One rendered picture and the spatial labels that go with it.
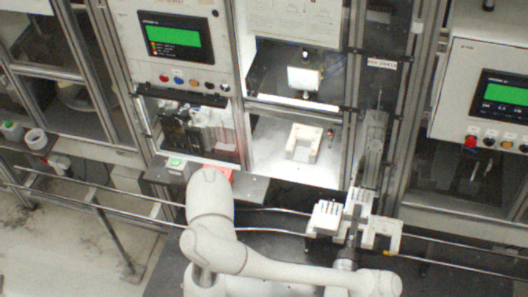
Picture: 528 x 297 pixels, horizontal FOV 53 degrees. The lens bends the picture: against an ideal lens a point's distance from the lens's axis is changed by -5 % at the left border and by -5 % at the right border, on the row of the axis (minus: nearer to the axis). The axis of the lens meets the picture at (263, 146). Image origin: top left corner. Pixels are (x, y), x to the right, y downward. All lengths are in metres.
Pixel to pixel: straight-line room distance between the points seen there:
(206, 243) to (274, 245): 0.96
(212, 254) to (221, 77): 0.70
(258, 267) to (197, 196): 0.27
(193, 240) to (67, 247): 2.04
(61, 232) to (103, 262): 0.37
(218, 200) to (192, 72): 0.58
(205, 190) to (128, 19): 0.68
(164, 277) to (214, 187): 0.90
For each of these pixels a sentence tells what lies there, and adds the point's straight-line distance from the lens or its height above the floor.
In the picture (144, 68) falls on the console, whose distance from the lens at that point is 2.09.
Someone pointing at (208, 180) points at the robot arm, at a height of 1.51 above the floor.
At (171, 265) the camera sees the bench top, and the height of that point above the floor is 0.68.
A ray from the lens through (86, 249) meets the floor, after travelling 3.44.
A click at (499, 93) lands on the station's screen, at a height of 1.63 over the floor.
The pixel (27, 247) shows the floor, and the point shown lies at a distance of 3.60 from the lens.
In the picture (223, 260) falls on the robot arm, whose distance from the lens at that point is 1.55.
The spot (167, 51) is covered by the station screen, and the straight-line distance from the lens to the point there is 1.94.
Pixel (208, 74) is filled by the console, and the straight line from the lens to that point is 1.98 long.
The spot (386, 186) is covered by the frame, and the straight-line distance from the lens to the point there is 2.25.
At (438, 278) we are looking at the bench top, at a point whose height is 0.68.
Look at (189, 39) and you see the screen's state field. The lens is 1.86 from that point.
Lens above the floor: 2.82
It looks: 51 degrees down
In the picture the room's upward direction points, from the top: 6 degrees counter-clockwise
